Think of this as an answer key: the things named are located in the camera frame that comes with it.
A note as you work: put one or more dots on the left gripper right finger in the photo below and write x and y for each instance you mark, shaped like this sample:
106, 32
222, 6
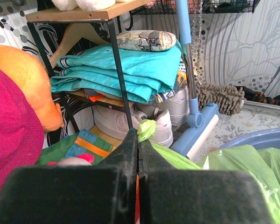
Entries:
171, 195

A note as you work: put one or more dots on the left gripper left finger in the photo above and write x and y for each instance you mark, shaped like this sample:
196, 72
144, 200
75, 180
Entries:
101, 194

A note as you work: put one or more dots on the green trash bag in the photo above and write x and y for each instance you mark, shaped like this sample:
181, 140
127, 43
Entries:
262, 164

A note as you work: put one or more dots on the magenta knit bag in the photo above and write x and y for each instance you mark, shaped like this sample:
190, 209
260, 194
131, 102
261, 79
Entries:
21, 133

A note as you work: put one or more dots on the blue trash bin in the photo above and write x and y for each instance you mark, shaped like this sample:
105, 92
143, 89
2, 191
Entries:
258, 139

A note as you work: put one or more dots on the pink pig plush toy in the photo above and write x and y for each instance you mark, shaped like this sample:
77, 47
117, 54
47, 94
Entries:
81, 160

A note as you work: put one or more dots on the rainbow striped cloth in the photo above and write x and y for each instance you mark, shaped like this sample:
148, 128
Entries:
83, 145

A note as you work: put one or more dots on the white sneaker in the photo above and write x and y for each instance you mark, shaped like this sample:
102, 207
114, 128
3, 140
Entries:
114, 123
178, 106

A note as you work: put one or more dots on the grey chenille mop head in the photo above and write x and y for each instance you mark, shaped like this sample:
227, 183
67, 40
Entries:
228, 98

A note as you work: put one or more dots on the teal folded cloth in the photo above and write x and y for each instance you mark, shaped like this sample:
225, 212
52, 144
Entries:
145, 73

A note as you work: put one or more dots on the orange plush toy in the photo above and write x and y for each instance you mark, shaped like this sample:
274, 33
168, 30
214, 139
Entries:
31, 77

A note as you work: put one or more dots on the map print glasses case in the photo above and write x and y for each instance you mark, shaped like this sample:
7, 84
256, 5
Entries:
146, 40

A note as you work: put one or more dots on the wooden clothes hanger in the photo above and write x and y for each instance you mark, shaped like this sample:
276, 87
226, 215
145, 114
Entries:
72, 35

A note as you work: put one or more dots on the white dog plush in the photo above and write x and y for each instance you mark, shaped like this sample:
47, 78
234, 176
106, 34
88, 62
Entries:
86, 5

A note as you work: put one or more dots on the black wire basket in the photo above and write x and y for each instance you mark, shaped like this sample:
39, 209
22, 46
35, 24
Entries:
159, 7

